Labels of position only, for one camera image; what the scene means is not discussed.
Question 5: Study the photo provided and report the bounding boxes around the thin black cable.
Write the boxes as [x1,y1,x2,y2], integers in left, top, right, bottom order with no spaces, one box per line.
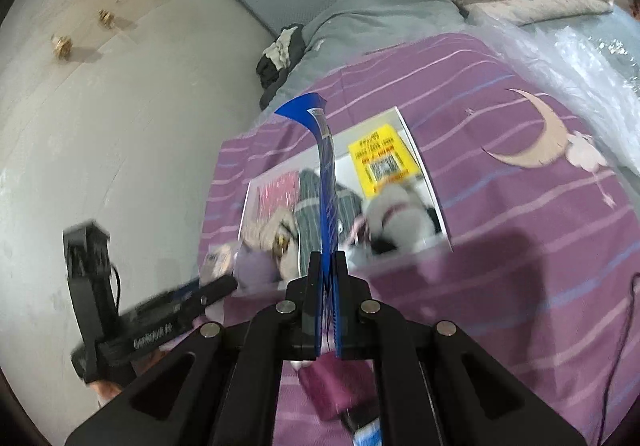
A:
[597,271,640,446]

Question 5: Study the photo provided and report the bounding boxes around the clear plastic sheet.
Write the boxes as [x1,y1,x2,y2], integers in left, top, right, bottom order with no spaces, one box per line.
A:
[467,6,640,167]

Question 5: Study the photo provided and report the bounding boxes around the pink bubble wrap bag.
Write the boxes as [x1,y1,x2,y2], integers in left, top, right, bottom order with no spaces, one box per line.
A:
[257,173,301,218]

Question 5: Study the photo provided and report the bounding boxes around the grey quilt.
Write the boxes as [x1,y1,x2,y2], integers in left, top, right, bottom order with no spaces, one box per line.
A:
[260,0,468,113]

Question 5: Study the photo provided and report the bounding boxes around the beige plaid pouch bear patch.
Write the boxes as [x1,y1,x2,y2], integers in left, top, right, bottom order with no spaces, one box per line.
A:
[244,210,302,283]

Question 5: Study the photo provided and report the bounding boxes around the green plaid pouch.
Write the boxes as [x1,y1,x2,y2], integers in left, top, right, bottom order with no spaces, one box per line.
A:
[297,168,363,249]

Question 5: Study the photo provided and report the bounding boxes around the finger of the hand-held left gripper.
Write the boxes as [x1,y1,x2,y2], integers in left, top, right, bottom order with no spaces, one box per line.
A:
[167,275,239,322]

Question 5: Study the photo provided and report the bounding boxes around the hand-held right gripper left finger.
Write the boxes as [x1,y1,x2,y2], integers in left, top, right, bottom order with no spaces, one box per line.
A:
[64,251,326,446]

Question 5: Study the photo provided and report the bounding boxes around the white plush dog toy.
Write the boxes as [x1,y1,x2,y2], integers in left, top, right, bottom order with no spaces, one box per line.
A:
[356,183,437,256]

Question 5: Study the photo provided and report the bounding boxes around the person's left hand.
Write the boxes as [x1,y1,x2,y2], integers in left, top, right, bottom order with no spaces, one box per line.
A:
[92,378,127,403]

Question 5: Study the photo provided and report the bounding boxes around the dark crumpled clothing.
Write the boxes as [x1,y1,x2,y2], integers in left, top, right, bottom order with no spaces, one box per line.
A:
[256,23,307,90]

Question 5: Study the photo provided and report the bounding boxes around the yellow printed packet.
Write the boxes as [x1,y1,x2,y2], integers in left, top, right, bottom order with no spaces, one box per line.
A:
[347,124,422,199]

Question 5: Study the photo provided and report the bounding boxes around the white cardboard box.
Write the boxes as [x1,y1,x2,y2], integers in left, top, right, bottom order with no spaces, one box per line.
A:
[239,107,453,284]

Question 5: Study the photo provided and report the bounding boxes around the dark magenta object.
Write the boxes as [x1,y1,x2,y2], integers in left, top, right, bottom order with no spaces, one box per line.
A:
[297,356,381,423]

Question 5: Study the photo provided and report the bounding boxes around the blue packet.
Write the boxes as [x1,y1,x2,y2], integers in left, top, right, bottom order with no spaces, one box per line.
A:
[274,92,342,357]

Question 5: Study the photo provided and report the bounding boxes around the purple striped blanket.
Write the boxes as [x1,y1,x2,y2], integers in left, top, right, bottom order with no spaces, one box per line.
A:
[200,31,640,446]

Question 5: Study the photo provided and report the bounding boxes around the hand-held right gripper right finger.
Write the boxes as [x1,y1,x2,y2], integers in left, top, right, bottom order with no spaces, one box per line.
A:
[332,251,586,446]

